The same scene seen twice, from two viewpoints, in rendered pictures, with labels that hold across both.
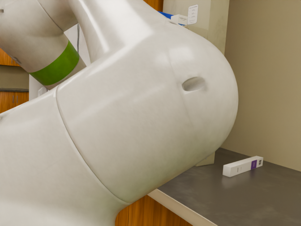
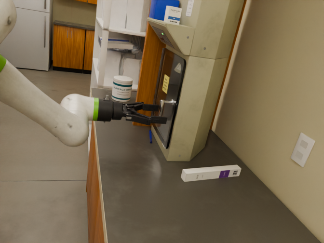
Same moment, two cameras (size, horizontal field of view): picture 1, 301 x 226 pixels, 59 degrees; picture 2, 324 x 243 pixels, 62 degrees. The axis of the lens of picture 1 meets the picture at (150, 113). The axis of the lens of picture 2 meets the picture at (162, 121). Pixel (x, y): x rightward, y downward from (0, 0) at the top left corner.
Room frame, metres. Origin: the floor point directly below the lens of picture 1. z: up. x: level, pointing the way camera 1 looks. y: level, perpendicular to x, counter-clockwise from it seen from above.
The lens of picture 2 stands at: (0.09, -0.44, 1.55)
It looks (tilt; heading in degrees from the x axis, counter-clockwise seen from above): 22 degrees down; 16
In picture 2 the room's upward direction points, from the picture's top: 11 degrees clockwise
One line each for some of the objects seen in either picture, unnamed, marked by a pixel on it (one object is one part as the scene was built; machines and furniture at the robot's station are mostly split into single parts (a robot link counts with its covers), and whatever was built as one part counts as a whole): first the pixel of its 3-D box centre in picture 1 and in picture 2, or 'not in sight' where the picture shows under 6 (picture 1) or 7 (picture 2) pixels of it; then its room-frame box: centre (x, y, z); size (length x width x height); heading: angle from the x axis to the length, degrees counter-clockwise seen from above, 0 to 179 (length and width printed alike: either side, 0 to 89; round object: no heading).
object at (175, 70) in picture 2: not in sight; (165, 96); (1.24, -0.11, 1.19); 0.30 x 0.01 x 0.40; 35
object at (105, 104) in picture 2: not in sight; (105, 109); (0.99, 0.05, 1.15); 0.09 x 0.06 x 0.12; 35
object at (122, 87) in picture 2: not in sight; (122, 88); (1.71, 0.34, 1.02); 0.13 x 0.13 x 0.15
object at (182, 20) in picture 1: (178, 23); (172, 15); (1.18, -0.10, 1.54); 0.05 x 0.05 x 0.06; 35
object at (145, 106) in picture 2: not in sight; (150, 107); (1.17, -0.08, 1.14); 0.07 x 0.01 x 0.03; 125
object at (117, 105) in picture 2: not in sight; (123, 111); (1.03, -0.01, 1.14); 0.09 x 0.08 x 0.07; 125
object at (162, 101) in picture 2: not in sight; (164, 109); (1.14, -0.15, 1.17); 0.05 x 0.03 x 0.10; 125
